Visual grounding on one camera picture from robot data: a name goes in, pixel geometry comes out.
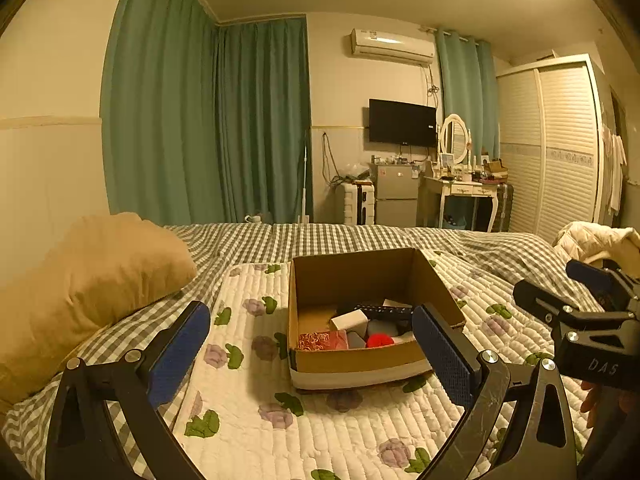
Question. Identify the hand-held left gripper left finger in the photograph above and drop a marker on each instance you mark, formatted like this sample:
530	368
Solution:
180	355

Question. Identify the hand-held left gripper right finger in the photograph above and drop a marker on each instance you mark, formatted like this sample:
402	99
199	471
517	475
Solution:
445	360

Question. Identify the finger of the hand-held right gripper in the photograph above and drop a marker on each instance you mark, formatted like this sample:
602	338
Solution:
542	300
587	277

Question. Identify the small red item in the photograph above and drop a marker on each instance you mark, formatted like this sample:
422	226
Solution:
380	341

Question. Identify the black remote control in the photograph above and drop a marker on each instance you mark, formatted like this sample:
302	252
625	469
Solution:
380	311

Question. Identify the cardboard box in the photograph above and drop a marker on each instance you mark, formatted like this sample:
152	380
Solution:
350	365

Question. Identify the white square charger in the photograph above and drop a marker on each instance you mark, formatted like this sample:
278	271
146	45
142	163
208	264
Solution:
347	321

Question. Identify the red gold patterned box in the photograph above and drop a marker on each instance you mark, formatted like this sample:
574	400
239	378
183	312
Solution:
322	341

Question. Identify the person's right hand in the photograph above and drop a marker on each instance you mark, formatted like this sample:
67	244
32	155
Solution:
591	405

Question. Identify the white puffer jacket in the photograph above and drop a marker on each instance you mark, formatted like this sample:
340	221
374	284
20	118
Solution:
585	240

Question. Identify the dark suitcase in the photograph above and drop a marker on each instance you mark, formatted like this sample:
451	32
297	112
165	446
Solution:
504	207

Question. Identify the hanging white clothes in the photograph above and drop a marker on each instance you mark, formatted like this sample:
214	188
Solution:
615	170

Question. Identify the tan pillow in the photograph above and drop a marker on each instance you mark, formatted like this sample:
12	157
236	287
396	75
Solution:
90	290

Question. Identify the white louvered wardrobe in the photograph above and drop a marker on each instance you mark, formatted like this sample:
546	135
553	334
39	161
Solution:
560	145

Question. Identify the white dressing table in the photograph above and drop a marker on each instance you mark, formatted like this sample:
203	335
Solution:
460	190

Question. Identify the white floral quilt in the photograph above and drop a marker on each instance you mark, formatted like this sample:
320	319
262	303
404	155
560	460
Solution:
325	435

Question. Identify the silver small fridge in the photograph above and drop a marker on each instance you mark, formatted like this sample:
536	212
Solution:
397	195

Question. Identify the white suitcase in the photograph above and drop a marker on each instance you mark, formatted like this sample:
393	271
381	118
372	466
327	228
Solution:
359	205

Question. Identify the white oval mirror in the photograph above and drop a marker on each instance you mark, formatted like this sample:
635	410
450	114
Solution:
454	137

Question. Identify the white standing pole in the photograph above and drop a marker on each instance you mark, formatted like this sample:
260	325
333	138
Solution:
305	175

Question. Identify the light blue curtain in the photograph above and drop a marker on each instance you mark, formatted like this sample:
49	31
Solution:
465	90

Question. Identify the teal curtain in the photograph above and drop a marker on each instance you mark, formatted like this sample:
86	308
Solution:
160	110
265	120

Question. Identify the white air conditioner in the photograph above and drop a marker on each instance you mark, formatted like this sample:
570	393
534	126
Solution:
390	46

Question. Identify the black wall television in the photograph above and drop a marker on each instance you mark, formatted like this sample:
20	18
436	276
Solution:
402	122

